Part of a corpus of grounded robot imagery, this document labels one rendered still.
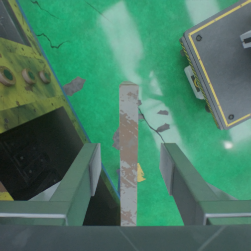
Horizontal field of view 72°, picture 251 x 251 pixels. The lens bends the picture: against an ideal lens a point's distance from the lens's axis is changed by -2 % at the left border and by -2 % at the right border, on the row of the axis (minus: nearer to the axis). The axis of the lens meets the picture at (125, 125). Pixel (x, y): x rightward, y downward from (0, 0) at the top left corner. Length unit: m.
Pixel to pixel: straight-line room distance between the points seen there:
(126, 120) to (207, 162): 1.59
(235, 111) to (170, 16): 0.83
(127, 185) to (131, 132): 0.08
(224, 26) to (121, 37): 0.70
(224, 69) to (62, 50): 1.16
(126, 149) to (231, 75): 1.13
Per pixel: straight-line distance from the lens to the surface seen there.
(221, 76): 1.28
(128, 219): 0.32
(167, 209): 1.96
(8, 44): 0.68
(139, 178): 1.71
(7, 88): 0.54
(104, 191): 0.90
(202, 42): 1.24
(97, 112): 1.50
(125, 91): 0.23
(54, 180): 0.90
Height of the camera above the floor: 1.45
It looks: 75 degrees down
